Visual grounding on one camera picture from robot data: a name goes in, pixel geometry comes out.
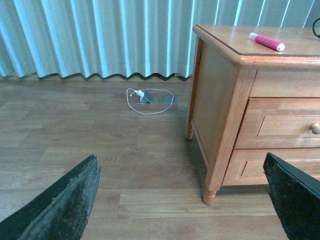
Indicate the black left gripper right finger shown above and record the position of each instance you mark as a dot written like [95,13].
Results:
[295,196]

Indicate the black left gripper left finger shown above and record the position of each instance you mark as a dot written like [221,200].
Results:
[62,211]

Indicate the wooden drawer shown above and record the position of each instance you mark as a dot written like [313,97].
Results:
[246,165]
[279,123]

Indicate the pink marker with white caps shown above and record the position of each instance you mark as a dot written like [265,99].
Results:
[267,42]

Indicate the wooden nightstand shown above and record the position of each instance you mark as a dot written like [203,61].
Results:
[229,69]

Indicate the open metal floor socket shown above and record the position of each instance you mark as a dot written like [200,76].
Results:
[144,97]

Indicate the closed metal floor socket plate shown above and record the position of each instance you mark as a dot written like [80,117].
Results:
[168,99]

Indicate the pale pleated curtain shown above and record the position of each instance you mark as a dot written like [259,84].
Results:
[108,37]

